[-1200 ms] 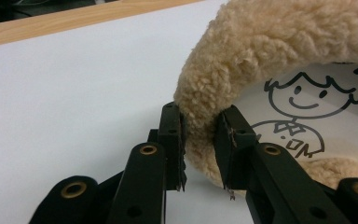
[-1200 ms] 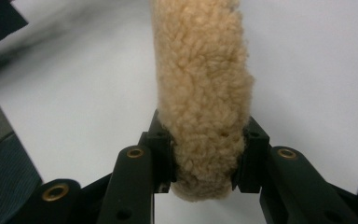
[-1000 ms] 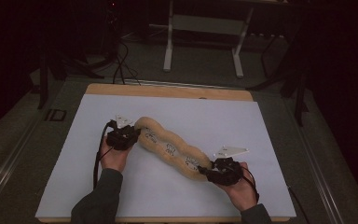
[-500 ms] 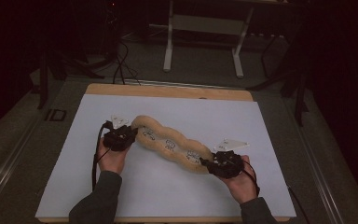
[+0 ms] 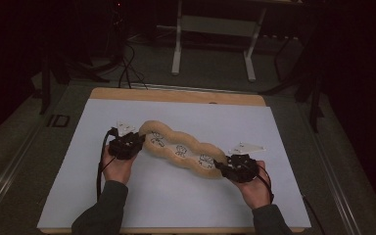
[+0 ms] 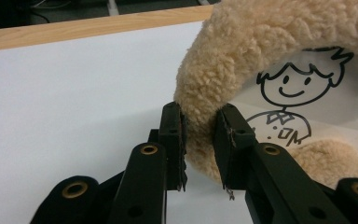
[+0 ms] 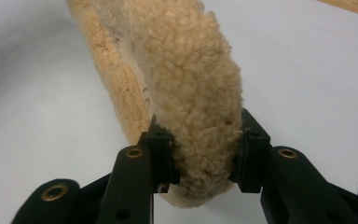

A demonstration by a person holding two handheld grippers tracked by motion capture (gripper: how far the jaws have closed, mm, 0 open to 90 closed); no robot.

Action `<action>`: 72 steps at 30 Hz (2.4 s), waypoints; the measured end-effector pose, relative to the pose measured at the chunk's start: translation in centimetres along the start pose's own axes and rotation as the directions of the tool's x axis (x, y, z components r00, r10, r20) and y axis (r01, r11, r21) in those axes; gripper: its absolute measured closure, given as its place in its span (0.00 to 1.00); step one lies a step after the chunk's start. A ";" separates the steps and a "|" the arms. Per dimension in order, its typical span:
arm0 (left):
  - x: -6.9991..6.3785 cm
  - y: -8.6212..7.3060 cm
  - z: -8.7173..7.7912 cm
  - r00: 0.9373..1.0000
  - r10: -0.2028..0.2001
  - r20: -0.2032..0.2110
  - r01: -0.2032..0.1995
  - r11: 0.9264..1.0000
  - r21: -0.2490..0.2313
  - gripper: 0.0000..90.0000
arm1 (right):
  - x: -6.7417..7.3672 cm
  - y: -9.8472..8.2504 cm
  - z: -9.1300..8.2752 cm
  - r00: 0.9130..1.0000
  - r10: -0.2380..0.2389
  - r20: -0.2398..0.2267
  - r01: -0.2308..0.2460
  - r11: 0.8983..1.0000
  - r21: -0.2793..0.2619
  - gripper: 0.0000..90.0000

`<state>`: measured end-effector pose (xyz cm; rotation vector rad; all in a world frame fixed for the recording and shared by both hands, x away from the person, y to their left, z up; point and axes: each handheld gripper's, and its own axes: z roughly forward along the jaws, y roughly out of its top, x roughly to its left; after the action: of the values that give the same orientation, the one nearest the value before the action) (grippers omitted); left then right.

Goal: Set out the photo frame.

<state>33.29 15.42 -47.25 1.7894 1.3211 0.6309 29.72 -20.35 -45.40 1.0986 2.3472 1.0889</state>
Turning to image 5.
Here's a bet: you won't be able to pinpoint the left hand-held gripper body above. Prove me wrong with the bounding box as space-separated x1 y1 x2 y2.
108 120 139 162

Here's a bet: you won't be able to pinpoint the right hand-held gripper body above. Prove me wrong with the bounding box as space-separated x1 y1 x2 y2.
224 141 266 184

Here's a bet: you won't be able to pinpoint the wooden lobed board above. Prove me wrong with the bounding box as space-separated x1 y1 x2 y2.
138 119 229 180

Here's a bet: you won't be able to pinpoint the person's left hand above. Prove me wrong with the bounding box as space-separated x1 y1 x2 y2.
101 152 137 186

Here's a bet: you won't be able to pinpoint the person's right hand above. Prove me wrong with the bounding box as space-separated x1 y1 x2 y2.
232 160 274 211

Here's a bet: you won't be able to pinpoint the wooden table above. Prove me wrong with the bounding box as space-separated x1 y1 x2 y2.
39 86 307 235

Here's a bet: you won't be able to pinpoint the white table mat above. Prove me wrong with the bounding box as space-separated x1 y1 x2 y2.
36 98 312 230

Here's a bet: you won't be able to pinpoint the metal floor strip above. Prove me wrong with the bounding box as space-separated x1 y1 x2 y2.
127 82 259 96

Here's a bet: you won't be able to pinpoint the black metal stand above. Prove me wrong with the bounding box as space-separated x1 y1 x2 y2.
293 32 327 134

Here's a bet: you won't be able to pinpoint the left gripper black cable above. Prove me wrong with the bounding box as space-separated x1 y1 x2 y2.
95 126 119 202

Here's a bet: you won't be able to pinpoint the black floor cables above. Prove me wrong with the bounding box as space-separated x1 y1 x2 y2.
117 41 150 90

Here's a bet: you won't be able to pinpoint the metal floor rail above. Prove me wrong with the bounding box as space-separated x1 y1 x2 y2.
299 103 364 235
0 97 57 227

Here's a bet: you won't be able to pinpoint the white metal table frame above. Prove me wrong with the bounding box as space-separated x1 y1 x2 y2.
170 0 269 83

